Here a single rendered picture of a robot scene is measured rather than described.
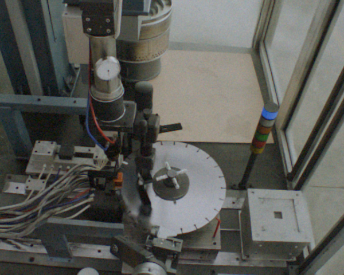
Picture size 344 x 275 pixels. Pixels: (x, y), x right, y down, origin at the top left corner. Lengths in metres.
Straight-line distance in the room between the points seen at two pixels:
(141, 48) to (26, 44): 0.45
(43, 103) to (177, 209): 0.54
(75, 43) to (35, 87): 0.74
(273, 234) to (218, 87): 0.82
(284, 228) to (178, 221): 0.33
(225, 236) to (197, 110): 0.59
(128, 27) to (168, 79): 0.66
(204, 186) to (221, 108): 0.58
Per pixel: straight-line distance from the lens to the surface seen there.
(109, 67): 0.74
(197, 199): 1.09
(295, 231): 1.18
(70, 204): 1.15
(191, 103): 1.62
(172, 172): 1.07
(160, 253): 0.85
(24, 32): 1.40
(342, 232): 0.98
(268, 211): 1.18
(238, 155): 1.47
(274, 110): 1.08
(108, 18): 0.70
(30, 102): 1.25
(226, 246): 1.25
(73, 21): 0.80
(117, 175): 1.09
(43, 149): 1.31
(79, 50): 0.84
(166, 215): 1.06
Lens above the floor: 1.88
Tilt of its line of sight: 49 degrees down
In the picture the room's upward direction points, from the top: 5 degrees clockwise
